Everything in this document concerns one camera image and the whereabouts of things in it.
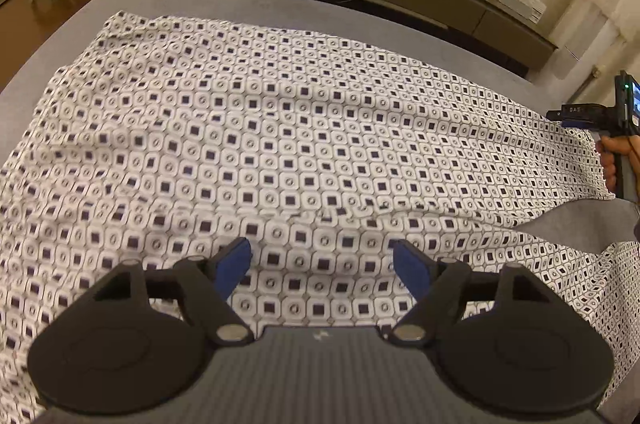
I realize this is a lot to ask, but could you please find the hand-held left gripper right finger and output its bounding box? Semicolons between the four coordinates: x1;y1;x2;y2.
387;238;554;350

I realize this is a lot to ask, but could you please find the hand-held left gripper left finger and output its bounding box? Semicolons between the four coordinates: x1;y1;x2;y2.
90;236;256;349

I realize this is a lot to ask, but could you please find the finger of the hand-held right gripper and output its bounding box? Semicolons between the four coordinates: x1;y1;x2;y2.
546;103;609;128

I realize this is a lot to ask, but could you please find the white dark-square patterned garment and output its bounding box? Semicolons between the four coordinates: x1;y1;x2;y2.
0;10;640;424

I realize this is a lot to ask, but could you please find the person's right hand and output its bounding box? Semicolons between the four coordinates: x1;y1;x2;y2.
595;136;622;196

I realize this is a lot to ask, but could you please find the cream curtain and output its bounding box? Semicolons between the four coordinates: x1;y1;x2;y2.
547;0;640;106

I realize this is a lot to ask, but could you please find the white cardboard box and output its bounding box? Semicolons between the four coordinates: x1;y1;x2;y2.
499;0;549;23

